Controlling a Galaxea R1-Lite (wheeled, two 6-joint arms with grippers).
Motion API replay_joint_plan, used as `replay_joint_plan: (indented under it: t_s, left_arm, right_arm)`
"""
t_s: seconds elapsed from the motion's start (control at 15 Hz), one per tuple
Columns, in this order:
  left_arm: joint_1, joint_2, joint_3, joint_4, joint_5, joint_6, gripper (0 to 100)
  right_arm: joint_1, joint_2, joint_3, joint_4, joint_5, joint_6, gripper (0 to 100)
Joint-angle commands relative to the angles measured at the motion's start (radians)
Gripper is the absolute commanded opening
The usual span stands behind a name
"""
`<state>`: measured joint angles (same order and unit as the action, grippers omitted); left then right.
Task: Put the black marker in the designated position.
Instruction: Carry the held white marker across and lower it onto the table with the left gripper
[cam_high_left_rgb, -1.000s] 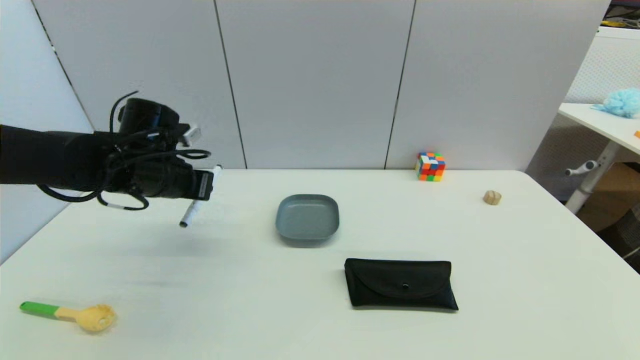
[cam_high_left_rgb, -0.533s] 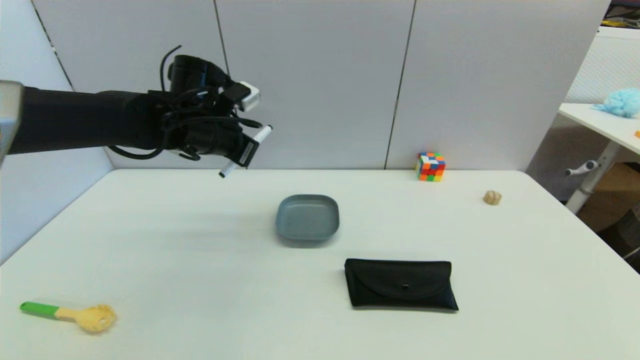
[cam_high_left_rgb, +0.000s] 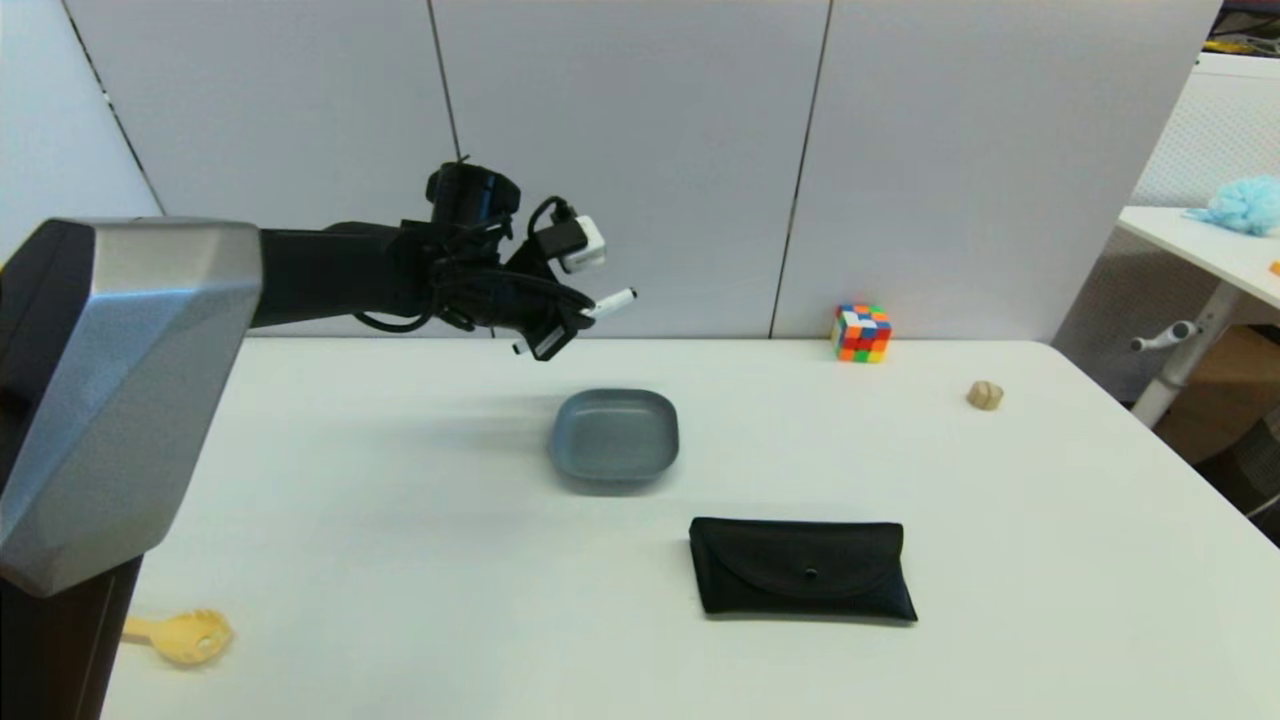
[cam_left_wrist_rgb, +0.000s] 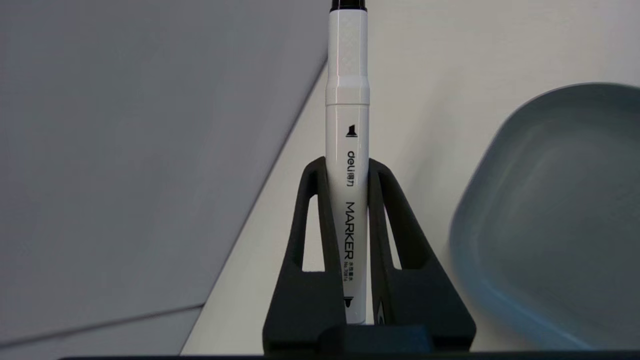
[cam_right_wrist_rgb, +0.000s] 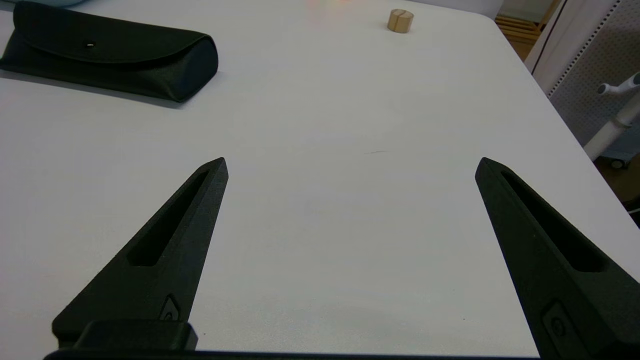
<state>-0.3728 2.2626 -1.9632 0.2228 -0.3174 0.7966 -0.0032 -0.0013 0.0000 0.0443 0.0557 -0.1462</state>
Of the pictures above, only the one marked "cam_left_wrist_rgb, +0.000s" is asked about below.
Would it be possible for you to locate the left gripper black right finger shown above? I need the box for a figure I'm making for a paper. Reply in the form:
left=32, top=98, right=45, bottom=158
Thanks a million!
left=367, top=158, right=477, bottom=353

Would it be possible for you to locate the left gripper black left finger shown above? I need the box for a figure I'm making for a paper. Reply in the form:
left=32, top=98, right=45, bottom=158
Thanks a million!
left=262, top=156, right=347, bottom=357

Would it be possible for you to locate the white marker with black cap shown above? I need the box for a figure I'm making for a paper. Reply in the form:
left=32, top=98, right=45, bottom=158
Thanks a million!
left=325, top=0, right=371, bottom=326

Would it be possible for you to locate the grey square plate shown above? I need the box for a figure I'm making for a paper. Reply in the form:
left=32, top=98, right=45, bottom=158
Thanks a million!
left=448, top=82, right=640, bottom=352

